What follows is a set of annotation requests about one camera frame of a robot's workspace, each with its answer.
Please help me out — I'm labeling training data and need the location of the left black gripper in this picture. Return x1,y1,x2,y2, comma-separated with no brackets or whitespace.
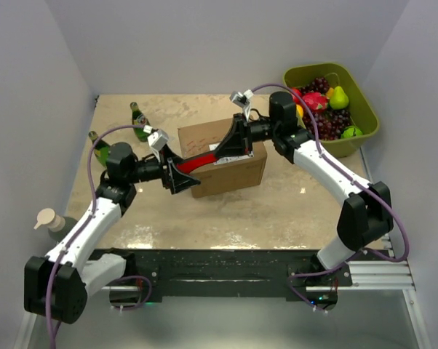
127,143,200,193

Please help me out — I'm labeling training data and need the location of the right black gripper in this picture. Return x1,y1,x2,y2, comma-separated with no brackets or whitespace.
214,113,279,159

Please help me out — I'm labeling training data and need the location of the red black utility knife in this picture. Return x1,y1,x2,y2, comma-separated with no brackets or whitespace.
176,151,218,175

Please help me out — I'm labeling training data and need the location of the brown cardboard express box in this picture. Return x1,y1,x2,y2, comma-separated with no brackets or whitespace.
178,119,267,198

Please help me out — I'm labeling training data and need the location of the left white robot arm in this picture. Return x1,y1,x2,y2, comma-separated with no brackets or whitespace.
24,142,200,324

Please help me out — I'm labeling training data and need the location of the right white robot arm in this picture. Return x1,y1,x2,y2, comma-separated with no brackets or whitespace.
213,90,394,286

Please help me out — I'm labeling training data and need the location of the white shipping label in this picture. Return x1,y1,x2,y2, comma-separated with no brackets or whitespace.
213,152,254,165

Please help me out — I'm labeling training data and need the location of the orange fruit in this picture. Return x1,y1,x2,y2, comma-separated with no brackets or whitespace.
296,105,304,118

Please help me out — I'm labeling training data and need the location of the far green glass bottle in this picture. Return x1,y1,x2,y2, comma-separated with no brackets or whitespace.
130,102,150,143

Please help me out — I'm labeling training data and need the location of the green glass bottle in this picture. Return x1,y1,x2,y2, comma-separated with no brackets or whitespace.
88,130,110,167
130,102,150,143

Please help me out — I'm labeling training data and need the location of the red apple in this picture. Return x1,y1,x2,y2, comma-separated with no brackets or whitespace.
292,88,302,97

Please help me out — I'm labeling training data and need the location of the near green glass bottle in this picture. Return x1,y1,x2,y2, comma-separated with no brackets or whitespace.
88,130,110,167

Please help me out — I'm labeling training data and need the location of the pink dragon fruit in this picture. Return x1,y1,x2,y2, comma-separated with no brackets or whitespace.
303,92,329,111

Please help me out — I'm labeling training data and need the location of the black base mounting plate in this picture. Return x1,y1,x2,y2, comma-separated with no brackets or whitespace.
84,248,391,304

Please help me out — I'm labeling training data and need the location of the lower dark grape bunch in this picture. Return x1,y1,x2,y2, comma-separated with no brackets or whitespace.
313,108,353,141

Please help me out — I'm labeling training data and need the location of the dark grape bunch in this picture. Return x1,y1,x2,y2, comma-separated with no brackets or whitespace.
313,108,353,141
299,76,330,95

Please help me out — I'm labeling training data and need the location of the upper dark grape bunch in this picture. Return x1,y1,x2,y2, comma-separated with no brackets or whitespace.
299,76,330,95

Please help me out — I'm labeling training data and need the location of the green pear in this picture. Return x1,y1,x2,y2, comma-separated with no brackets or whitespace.
329,86,349,110

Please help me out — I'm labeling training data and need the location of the green round fruit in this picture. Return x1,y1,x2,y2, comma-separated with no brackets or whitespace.
341,125,363,139

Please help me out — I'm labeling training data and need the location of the beige pump dispenser bottle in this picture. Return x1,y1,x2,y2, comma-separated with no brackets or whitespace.
33,208,78,243

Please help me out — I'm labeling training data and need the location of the green plastic fruit bin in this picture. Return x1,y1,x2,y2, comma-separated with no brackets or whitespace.
283,63,380,158

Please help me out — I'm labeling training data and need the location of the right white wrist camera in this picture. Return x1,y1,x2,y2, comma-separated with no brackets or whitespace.
229,89,254,121

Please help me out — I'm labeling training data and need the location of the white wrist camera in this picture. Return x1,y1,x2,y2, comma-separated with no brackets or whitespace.
229,89,254,121
143,125,169,161

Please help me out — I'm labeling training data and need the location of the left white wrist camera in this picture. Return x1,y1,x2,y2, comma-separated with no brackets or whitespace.
143,125,169,161

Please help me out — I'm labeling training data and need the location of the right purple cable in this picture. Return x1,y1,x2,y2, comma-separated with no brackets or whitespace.
250,83,411,262

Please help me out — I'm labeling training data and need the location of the purple cable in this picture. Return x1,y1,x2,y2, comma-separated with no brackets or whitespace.
250,83,411,262
46,124,149,349

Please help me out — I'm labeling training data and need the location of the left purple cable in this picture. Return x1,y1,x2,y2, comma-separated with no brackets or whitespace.
46,124,149,349

